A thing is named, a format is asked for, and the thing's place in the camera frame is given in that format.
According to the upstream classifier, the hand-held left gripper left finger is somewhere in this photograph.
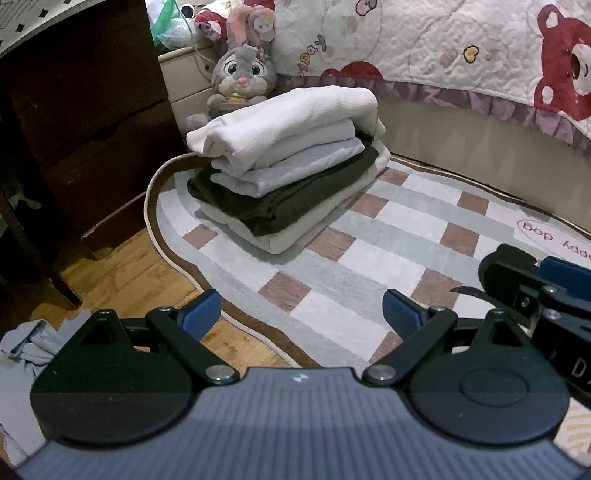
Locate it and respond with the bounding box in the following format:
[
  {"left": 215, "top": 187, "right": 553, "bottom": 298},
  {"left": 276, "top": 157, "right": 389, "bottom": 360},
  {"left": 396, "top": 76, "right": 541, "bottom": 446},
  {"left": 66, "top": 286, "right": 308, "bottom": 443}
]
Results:
[{"left": 81, "top": 289, "right": 239, "bottom": 387}]

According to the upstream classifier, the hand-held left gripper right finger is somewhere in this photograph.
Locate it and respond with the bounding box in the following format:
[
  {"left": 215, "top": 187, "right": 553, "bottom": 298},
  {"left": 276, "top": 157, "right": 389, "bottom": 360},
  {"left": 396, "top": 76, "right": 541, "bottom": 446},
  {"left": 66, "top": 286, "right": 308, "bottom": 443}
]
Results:
[{"left": 362, "top": 289, "right": 525, "bottom": 387}]

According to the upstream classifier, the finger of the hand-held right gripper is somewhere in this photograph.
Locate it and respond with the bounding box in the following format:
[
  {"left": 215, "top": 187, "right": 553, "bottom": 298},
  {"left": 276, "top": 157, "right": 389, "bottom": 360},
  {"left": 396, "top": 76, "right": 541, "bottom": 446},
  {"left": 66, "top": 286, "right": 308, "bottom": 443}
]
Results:
[
  {"left": 539, "top": 256, "right": 591, "bottom": 302},
  {"left": 478, "top": 244, "right": 539, "bottom": 320}
]

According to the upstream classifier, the pale yellow striped cloth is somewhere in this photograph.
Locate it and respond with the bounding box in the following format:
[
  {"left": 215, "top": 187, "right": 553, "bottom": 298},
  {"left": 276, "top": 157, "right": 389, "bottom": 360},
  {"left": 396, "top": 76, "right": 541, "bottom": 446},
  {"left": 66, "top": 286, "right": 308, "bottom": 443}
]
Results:
[{"left": 551, "top": 397, "right": 591, "bottom": 464}]

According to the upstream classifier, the beige bed base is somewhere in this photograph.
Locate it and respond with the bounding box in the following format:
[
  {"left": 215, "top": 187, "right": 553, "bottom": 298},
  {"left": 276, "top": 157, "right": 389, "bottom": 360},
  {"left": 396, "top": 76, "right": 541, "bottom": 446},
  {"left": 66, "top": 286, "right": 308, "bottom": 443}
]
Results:
[{"left": 276, "top": 74, "right": 591, "bottom": 219}]

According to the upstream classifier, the dark folded garment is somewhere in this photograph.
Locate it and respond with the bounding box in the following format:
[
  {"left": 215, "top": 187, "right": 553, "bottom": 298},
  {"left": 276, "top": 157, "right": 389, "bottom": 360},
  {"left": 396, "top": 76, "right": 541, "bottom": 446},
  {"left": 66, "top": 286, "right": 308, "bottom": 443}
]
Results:
[{"left": 187, "top": 146, "right": 381, "bottom": 238}]

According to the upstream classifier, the light grey folded garment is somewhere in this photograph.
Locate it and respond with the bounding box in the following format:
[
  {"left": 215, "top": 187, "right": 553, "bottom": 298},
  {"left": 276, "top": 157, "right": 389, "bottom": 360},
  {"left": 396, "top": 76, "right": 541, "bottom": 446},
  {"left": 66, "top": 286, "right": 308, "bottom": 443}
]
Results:
[{"left": 216, "top": 137, "right": 366, "bottom": 199}]

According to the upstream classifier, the light blue crumpled garment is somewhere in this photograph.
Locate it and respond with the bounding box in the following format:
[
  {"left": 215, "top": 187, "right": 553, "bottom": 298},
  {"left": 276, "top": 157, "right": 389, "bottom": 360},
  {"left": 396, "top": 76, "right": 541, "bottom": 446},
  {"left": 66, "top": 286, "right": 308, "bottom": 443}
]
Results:
[{"left": 0, "top": 318, "right": 71, "bottom": 371}]

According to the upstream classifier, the dark wooden cabinet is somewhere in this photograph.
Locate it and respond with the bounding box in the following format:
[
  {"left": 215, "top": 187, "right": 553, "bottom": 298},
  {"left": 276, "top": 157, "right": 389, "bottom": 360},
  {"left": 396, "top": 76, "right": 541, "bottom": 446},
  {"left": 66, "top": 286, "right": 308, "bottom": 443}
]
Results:
[{"left": 0, "top": 0, "right": 186, "bottom": 311}]

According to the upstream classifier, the beige nightstand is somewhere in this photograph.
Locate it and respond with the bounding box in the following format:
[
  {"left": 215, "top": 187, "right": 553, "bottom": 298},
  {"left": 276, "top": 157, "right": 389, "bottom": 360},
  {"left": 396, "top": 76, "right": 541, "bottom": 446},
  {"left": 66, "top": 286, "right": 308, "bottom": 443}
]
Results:
[{"left": 158, "top": 44, "right": 228, "bottom": 131}]

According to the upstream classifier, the white quilt red bear print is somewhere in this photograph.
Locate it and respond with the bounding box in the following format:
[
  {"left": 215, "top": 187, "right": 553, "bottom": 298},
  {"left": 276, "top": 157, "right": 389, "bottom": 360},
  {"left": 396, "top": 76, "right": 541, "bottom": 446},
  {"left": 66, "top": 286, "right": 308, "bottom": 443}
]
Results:
[{"left": 194, "top": 0, "right": 591, "bottom": 160}]

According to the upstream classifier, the grey plush rabbit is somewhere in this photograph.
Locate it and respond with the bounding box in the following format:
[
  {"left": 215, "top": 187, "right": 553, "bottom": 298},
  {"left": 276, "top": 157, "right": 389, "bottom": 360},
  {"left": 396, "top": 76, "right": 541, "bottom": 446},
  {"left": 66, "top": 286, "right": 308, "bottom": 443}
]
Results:
[{"left": 185, "top": 4, "right": 279, "bottom": 133}]

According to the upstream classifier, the white cable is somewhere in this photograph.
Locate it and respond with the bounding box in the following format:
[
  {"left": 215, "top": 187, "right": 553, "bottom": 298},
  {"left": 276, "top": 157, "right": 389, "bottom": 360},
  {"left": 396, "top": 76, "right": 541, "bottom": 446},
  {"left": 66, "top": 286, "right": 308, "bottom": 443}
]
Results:
[{"left": 187, "top": 13, "right": 219, "bottom": 80}]

